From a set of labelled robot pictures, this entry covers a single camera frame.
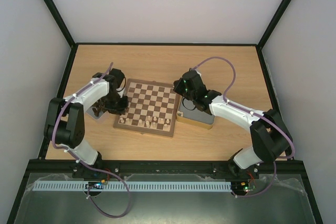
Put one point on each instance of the wooden chess board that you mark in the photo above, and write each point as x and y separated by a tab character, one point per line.
149	98

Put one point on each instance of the light chess pawn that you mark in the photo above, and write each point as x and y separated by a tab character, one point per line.
128	121

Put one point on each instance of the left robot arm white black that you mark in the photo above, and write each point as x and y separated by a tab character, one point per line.
65	121

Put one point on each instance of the light blue cable duct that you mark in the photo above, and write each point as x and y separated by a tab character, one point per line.
134	186

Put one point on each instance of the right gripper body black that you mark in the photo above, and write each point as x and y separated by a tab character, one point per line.
179	85

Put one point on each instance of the silver tin with dark pieces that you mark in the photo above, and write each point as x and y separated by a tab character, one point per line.
97	115

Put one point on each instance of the gold tin with light pieces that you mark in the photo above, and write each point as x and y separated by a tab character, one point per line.
187	113

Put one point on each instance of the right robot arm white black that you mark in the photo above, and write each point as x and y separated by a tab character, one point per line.
269	135

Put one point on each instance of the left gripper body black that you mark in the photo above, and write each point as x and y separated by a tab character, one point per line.
114	103

